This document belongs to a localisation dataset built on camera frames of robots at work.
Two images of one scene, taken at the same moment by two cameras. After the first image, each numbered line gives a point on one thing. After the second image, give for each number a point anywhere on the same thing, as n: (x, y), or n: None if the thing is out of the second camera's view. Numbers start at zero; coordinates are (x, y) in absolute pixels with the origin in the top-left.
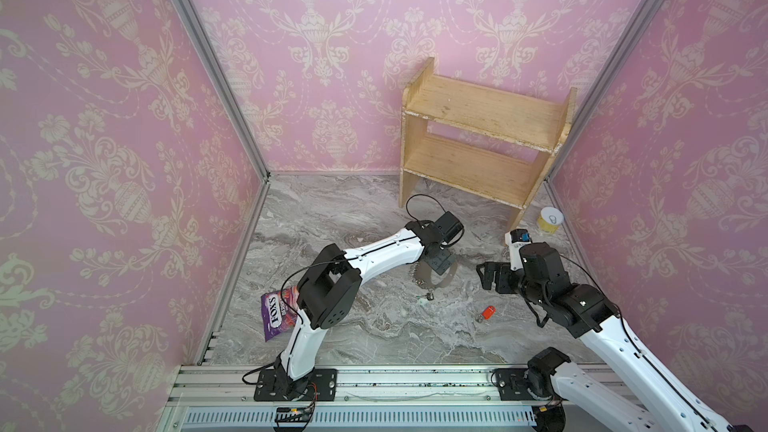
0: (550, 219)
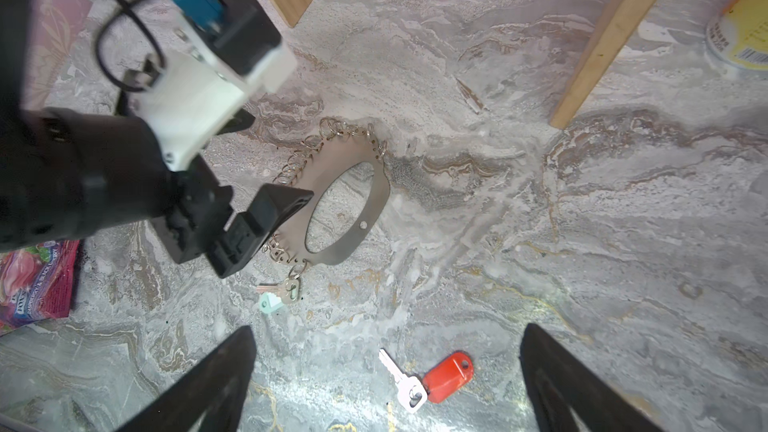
0: (739, 37)
